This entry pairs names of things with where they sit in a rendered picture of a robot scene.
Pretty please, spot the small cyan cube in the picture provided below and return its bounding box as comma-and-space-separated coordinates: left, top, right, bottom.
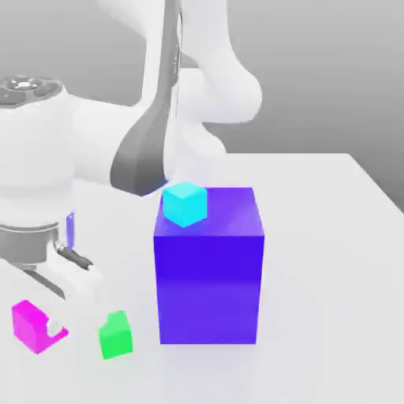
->
162, 180, 208, 229

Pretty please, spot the large purple box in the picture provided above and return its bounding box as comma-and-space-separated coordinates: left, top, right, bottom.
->
153, 186, 265, 346

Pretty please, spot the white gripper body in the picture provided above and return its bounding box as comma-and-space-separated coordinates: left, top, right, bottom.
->
0, 252, 109, 330

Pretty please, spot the small magenta cube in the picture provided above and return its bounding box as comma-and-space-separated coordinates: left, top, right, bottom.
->
11, 299, 69, 355

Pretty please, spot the small green cube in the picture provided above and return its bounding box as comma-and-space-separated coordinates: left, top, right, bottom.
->
98, 309, 134, 361

